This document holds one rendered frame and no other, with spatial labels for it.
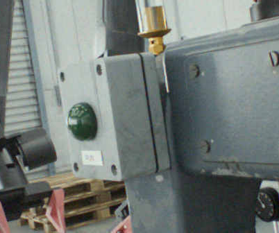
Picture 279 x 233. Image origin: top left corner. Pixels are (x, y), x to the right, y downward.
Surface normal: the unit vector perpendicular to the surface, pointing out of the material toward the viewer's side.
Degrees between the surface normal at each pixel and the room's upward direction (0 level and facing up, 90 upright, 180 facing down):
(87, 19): 90
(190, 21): 90
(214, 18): 90
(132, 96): 90
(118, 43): 78
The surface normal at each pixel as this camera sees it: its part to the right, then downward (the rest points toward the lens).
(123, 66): 0.56, -0.04
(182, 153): -0.82, 0.15
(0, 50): 0.26, -0.43
